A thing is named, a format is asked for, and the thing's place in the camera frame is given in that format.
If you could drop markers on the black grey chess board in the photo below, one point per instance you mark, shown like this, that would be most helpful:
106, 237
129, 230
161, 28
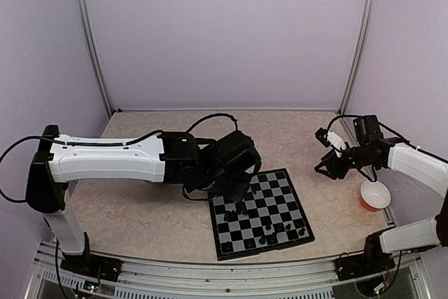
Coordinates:
276, 202

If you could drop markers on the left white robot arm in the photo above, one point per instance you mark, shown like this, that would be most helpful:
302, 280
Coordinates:
61, 159

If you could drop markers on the orange white bowl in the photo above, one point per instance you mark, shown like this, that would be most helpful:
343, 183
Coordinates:
374, 196

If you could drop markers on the front aluminium rail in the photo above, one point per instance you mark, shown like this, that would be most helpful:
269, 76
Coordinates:
146, 278

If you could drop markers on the left aluminium frame post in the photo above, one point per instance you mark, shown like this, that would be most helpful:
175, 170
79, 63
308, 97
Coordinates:
94, 58

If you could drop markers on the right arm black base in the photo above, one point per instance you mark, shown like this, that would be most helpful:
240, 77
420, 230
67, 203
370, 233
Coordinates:
372, 260

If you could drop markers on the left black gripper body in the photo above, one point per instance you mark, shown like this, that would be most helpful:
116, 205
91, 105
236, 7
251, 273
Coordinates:
220, 186

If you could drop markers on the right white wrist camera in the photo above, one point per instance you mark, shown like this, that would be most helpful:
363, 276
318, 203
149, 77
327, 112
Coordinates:
330, 139

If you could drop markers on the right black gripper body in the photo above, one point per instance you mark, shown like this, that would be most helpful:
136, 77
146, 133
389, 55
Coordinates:
361, 158

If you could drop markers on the aluminium frame post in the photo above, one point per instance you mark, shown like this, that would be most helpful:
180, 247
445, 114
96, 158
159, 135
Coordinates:
358, 55
94, 58

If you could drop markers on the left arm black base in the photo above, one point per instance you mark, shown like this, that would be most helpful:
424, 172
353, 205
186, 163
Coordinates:
92, 265

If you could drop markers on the right aluminium frame post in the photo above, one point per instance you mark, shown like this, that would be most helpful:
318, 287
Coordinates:
358, 55

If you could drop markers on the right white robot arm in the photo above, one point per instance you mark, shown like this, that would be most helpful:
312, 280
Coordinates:
418, 179

